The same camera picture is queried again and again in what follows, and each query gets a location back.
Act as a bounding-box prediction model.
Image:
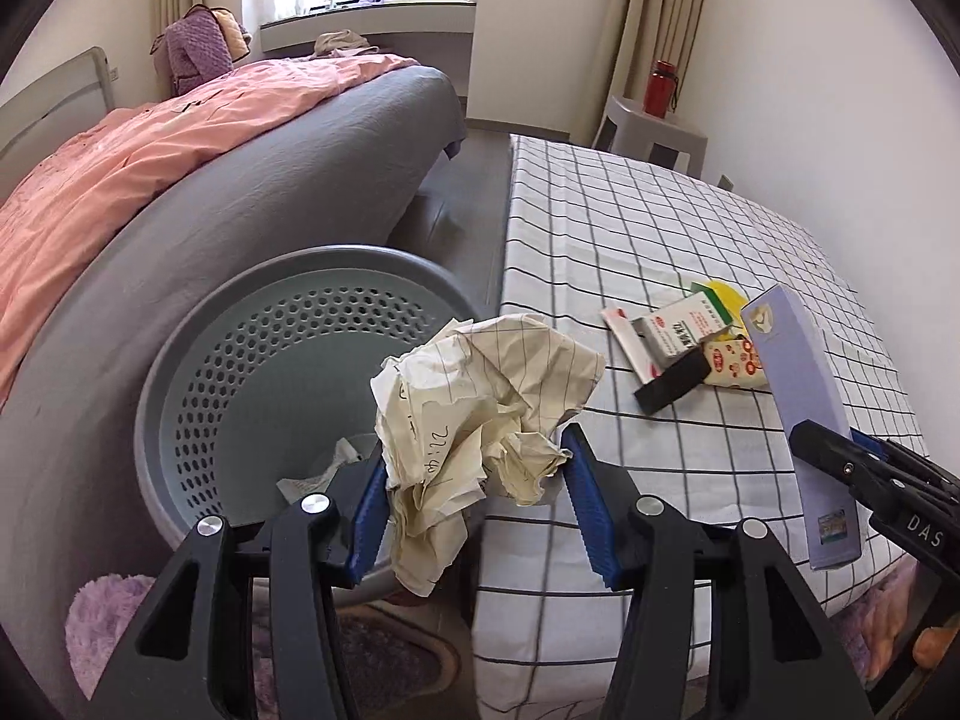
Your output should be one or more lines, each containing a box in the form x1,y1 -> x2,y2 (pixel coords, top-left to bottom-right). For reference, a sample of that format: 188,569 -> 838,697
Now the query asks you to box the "purple knitted bag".
149,5 -> 233,96

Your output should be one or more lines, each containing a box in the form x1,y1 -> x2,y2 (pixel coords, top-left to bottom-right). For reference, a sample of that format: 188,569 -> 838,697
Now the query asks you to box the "teal white wipes packet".
275,433 -> 377,504

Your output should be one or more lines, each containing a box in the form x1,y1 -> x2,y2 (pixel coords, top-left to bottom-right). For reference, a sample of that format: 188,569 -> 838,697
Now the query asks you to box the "beige right curtain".
569,0 -> 704,145

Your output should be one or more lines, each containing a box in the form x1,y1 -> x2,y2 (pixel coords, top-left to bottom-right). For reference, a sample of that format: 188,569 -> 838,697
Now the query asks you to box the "grey bed mattress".
2,67 -> 466,717

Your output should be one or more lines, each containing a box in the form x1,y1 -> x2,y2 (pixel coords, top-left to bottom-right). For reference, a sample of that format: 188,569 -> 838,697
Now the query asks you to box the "red water bottle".
643,60 -> 677,119

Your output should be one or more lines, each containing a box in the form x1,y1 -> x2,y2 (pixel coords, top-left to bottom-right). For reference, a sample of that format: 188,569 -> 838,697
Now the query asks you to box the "yellow plastic lid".
706,280 -> 747,335

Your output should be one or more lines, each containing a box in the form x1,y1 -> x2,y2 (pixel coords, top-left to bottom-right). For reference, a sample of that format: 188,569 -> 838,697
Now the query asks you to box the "lavender cardboard box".
742,284 -> 862,571

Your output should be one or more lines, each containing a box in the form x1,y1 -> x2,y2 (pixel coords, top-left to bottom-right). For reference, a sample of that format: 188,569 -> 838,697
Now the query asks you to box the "white paper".
370,314 -> 605,598

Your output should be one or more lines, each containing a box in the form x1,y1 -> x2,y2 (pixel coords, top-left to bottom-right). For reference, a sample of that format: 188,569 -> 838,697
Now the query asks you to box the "pink duvet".
2,54 -> 416,395

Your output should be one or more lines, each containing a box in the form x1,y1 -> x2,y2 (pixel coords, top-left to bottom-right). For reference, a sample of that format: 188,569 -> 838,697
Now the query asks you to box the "white red sachet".
601,307 -> 661,385

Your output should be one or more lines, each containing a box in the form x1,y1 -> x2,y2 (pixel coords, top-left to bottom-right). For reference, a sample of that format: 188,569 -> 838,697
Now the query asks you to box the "green white medicine box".
631,283 -> 732,367

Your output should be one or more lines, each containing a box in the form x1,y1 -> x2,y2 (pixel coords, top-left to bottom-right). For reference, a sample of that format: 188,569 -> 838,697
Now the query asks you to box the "red white snack packet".
703,335 -> 768,388

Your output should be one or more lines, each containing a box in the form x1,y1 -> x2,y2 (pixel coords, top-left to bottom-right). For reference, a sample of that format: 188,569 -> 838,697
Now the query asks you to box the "right hand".
860,560 -> 960,691

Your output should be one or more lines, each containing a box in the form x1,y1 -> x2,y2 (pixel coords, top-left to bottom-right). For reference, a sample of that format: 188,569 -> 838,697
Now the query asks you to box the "grey headboard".
0,46 -> 116,200

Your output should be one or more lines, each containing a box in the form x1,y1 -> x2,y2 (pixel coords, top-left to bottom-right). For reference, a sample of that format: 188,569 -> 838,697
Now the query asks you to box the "grey perforated trash basket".
133,244 -> 480,548

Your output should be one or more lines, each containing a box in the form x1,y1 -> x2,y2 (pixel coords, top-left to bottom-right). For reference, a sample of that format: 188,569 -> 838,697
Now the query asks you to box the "grey plastic stool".
592,96 -> 708,179

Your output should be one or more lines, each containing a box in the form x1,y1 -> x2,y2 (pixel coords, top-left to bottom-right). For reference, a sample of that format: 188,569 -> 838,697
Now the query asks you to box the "beige cloth on sill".
313,29 -> 379,60

